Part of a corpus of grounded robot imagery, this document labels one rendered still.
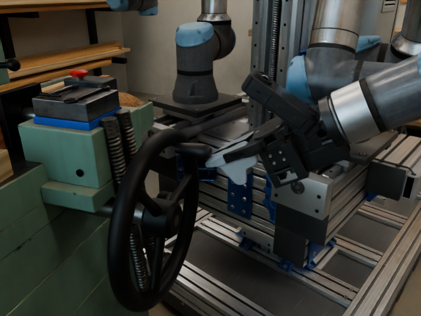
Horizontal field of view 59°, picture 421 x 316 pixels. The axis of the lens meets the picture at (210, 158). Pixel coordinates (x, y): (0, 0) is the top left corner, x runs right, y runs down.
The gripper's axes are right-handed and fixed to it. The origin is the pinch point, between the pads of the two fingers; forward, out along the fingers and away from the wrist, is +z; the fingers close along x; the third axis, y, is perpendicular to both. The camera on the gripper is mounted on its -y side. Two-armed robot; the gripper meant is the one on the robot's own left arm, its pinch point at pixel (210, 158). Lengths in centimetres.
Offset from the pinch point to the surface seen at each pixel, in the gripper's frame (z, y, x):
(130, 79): 228, -42, 344
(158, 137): 2.3, -7.4, -6.4
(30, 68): 186, -74, 169
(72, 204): 18.1, -4.9, -11.9
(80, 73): 13.0, -21.6, -0.1
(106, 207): 17.6, -1.1, -7.1
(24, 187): 21.4, -10.7, -14.4
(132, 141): 10.0, -8.2, -1.8
